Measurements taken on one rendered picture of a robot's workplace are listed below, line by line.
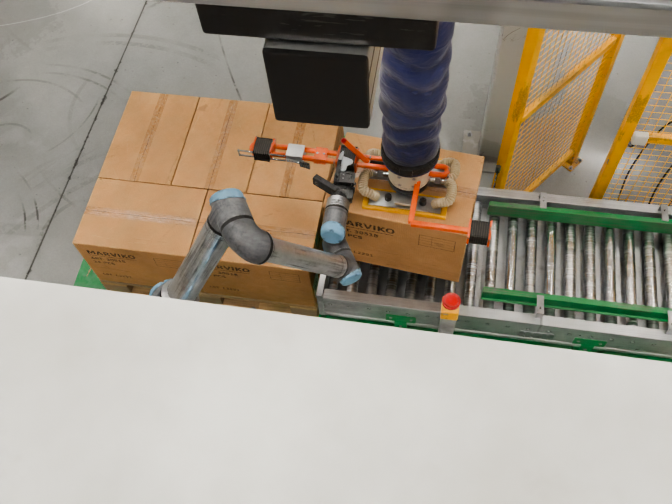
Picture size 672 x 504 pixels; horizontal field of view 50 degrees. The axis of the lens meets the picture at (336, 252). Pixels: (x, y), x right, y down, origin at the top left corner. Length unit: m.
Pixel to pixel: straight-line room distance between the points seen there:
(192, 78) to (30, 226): 1.42
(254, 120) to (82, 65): 1.74
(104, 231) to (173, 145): 0.60
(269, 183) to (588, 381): 3.39
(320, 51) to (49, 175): 4.19
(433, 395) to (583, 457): 0.07
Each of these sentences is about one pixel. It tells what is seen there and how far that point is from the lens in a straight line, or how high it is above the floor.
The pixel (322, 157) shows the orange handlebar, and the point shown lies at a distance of 2.90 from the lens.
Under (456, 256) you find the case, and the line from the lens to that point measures 3.02.
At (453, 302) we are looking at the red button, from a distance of 2.77.
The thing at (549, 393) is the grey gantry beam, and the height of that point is 3.22.
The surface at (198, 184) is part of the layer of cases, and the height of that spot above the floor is 0.54.
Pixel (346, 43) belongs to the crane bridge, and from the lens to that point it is 0.69.
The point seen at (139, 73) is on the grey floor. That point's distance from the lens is 5.15.
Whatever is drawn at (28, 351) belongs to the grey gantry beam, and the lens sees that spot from 0.38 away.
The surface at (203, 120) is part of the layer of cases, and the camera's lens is 4.01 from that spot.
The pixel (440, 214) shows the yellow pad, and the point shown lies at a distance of 2.89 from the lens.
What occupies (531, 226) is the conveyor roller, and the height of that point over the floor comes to 0.55.
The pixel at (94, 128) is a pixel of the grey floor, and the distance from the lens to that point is 4.93.
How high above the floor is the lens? 3.53
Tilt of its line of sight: 60 degrees down
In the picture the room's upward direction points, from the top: 7 degrees counter-clockwise
